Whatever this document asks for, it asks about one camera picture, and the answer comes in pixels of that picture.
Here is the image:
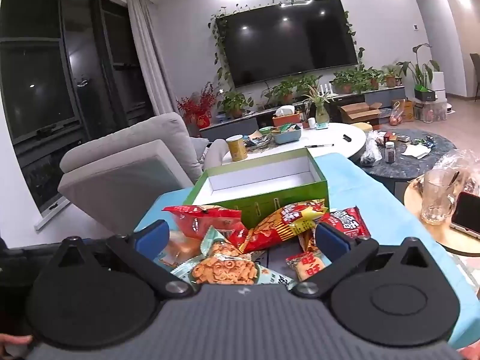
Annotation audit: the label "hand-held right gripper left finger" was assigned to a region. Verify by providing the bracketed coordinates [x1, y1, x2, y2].
[54, 220, 193, 298]

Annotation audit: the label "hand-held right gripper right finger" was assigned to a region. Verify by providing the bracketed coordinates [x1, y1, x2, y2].
[292, 223, 430, 298]

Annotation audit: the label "red snack packet white lettering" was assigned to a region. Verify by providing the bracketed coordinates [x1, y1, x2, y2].
[319, 206, 371, 241]

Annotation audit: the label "small orange rice cracker packet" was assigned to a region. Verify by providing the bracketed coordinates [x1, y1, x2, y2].
[286, 247, 334, 282]

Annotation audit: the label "red glossy snack packet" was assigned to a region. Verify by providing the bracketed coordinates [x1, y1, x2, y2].
[162, 204, 248, 241]

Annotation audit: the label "yellow red snack packet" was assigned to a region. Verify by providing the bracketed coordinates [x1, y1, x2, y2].
[229, 199, 327, 254]

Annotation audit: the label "teal ring cracker packet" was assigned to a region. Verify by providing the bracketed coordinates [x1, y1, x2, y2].
[170, 227, 297, 291]

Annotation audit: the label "green gift box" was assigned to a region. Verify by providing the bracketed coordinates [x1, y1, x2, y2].
[182, 148, 330, 229]

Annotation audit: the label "light blue table cover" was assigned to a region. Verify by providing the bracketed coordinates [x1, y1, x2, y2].
[133, 152, 480, 351]

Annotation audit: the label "light grey sofa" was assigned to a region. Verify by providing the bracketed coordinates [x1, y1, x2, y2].
[58, 112, 229, 233]

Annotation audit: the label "clear bag with dark contents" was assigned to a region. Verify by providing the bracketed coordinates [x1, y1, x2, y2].
[360, 131, 383, 167]

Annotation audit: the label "white oval coffee table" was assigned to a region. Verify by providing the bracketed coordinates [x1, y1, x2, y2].
[240, 122, 370, 160]

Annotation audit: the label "dark marble round table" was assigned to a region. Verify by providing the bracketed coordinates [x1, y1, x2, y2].
[360, 127, 462, 203]

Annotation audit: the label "glass mug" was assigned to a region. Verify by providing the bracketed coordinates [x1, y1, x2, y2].
[420, 169, 460, 226]

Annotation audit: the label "round wooden side table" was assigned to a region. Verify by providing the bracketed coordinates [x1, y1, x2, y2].
[404, 176, 480, 257]

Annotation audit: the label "blue plastic basket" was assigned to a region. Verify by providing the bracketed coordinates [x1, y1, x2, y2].
[272, 124, 302, 144]

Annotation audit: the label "yellow canister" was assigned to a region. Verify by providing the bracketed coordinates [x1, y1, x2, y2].
[226, 134, 249, 163]

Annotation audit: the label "white paper sheet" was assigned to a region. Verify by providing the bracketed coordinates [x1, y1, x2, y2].
[401, 144, 432, 159]

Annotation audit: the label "pile of small wrappers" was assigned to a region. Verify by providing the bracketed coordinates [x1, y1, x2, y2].
[244, 135, 276, 151]

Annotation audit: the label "glass vase with spider plant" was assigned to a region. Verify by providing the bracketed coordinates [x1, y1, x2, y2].
[302, 84, 336, 124]

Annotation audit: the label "open cardboard box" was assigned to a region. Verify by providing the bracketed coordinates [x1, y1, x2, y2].
[337, 102, 383, 124]

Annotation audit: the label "orange tissue box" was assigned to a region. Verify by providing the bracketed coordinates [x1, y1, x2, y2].
[272, 106, 301, 127]

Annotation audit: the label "smartphone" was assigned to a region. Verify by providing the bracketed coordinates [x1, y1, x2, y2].
[450, 191, 480, 239]

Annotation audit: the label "patterned rug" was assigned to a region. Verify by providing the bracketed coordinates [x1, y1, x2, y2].
[446, 249, 480, 293]

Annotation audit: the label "clear bag of fruit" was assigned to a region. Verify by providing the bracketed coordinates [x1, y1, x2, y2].
[388, 101, 406, 126]

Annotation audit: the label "red berry decoration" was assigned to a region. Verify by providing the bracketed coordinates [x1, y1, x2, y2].
[176, 80, 218, 128]

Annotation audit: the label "yellow carton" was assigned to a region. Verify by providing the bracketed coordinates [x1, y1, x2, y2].
[392, 99, 415, 122]

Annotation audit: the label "crinkled clear plastic bag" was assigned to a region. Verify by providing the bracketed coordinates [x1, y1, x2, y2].
[435, 149, 480, 196]

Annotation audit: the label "bushy potted plant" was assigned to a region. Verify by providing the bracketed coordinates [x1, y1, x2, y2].
[217, 90, 254, 119]

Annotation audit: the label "potted pothos plant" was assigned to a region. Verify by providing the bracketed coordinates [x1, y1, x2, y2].
[262, 80, 297, 105]
[294, 75, 323, 94]

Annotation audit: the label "clear plastic storage boxes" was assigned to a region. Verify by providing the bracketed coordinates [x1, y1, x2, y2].
[414, 101, 452, 122]

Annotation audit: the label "wide leafy potted plant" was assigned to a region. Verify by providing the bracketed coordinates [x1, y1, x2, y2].
[330, 65, 383, 94]

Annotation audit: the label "white curtain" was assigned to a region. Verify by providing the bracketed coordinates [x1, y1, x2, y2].
[125, 0, 177, 117]

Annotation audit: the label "black green box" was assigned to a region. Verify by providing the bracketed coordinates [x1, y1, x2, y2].
[412, 86, 439, 102]

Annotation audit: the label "small potted plant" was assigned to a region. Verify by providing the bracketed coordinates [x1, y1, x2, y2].
[380, 62, 404, 88]

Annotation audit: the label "white floor appliance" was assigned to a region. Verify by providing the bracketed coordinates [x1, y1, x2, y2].
[431, 71, 449, 102]

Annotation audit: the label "dark glass balcony door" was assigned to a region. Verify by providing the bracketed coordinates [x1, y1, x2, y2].
[0, 0, 151, 218]

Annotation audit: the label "tall broad-leaf plant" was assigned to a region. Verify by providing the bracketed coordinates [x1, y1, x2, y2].
[397, 43, 441, 91]

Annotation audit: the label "large black television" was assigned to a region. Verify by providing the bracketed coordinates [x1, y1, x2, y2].
[215, 0, 359, 88]

